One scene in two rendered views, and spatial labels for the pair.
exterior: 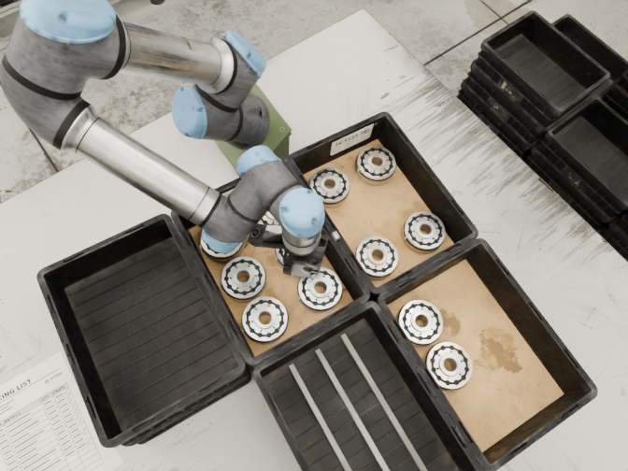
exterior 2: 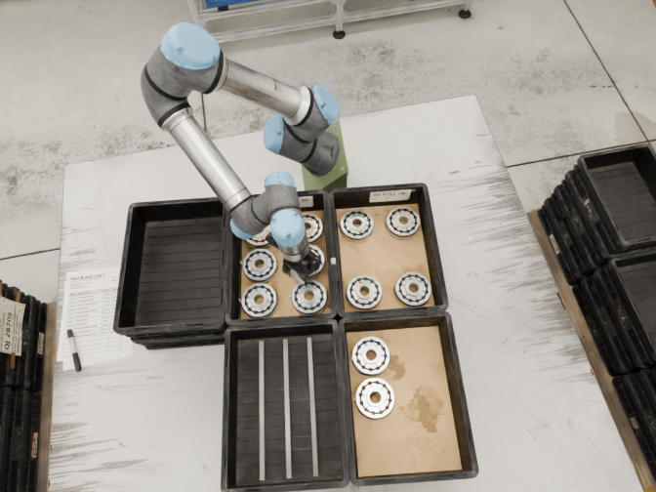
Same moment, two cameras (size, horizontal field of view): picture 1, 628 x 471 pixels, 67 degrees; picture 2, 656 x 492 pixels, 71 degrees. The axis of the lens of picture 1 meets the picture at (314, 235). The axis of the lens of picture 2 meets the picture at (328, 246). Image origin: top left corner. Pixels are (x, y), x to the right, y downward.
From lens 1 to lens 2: 40 cm
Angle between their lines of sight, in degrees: 15
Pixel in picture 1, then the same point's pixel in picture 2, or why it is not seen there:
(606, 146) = not seen: outside the picture
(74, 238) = (174, 193)
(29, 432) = (88, 307)
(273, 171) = (282, 192)
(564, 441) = not seen: outside the picture
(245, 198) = (260, 204)
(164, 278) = (210, 242)
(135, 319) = (179, 262)
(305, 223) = (281, 235)
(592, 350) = (525, 457)
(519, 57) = (618, 182)
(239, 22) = (395, 72)
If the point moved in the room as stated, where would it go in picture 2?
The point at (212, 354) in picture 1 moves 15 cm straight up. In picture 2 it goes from (214, 308) to (200, 292)
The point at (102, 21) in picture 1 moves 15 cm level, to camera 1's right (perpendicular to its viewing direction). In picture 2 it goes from (204, 59) to (258, 87)
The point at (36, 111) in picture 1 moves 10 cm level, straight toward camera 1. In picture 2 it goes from (152, 101) to (156, 134)
